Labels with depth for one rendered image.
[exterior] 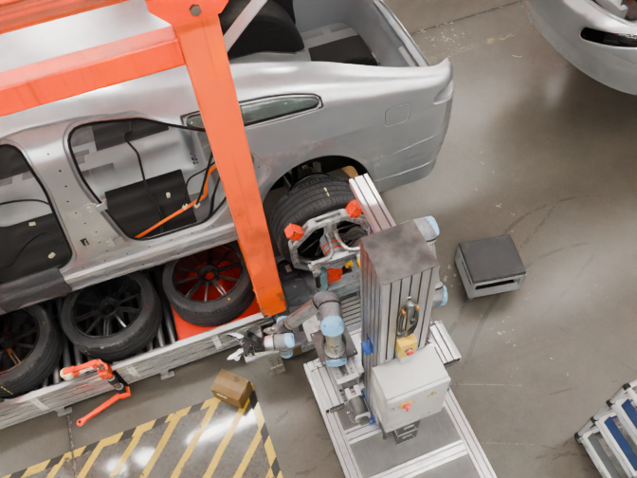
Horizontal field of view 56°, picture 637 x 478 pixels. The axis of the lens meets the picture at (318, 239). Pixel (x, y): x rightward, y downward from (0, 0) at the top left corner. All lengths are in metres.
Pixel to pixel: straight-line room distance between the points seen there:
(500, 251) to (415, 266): 2.20
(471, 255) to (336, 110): 1.62
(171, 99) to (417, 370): 1.92
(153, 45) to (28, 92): 0.48
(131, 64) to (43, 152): 1.21
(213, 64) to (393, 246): 1.02
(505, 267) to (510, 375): 0.76
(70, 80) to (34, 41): 1.45
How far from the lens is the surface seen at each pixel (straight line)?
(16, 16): 2.26
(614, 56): 5.12
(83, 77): 2.44
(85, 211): 3.72
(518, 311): 4.78
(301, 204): 3.76
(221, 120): 2.64
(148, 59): 2.43
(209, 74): 2.48
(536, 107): 6.17
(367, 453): 4.04
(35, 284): 4.20
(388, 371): 3.11
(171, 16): 2.23
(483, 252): 4.58
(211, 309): 4.21
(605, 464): 4.32
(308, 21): 5.36
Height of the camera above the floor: 4.12
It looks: 55 degrees down
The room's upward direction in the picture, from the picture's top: 7 degrees counter-clockwise
